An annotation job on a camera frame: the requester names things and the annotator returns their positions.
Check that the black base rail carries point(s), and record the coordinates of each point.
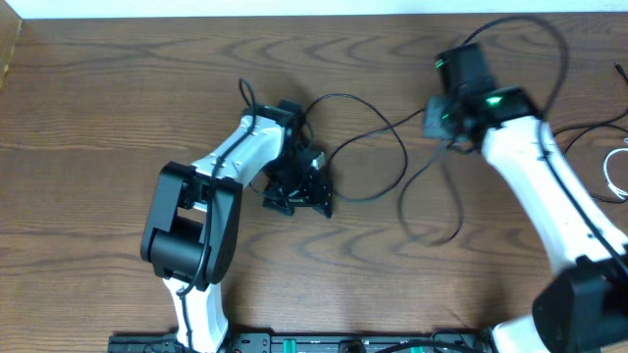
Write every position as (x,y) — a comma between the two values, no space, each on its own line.
(442,340)

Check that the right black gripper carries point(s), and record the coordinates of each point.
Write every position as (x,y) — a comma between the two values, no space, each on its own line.
(432,126)

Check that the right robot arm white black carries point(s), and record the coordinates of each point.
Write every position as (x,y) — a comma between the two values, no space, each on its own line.
(584,308)

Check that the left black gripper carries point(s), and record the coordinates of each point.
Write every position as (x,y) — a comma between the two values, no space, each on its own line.
(306,198)

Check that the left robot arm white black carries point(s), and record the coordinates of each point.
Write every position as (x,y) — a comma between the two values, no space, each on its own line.
(191,230)

